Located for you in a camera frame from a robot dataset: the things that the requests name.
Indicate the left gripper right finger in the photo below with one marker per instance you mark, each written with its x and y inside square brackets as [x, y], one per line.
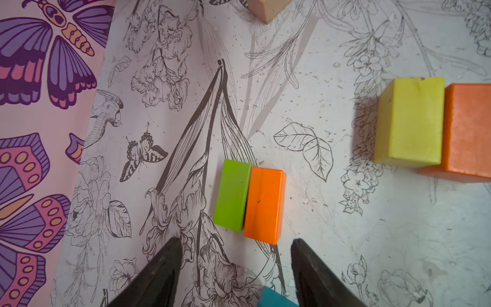
[315, 283]

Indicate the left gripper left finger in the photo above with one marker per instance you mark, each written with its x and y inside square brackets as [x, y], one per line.
[156, 284]

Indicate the teal triangle block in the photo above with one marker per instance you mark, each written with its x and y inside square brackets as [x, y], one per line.
[271, 298]

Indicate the orange wooden block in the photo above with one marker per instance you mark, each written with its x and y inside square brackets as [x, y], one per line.
[265, 206]
[466, 135]

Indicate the green wooden block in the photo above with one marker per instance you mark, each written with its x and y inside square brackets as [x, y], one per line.
[232, 195]

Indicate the yellow wooden block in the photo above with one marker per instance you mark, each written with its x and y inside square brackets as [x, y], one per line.
[410, 123]

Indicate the natural wood triangle block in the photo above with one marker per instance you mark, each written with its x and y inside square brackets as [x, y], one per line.
[267, 10]

